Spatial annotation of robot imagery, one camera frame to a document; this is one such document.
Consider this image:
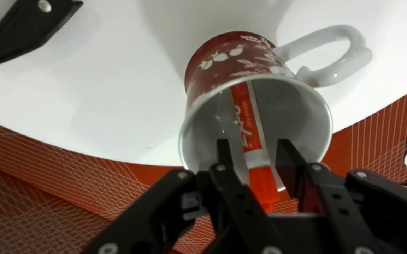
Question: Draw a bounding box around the black orange bar clamp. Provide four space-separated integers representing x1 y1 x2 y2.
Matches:
0 0 85 71

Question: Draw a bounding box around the red white mug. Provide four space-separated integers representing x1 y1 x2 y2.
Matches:
176 25 373 173

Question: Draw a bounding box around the orange patterned sofa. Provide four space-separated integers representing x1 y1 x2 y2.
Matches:
0 78 407 254

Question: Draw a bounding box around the orange white marker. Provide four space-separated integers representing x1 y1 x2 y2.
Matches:
229 81 289 212

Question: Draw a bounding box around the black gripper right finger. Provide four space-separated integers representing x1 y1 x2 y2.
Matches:
275 138 407 254

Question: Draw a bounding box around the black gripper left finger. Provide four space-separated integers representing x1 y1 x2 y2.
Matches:
82 138 285 254

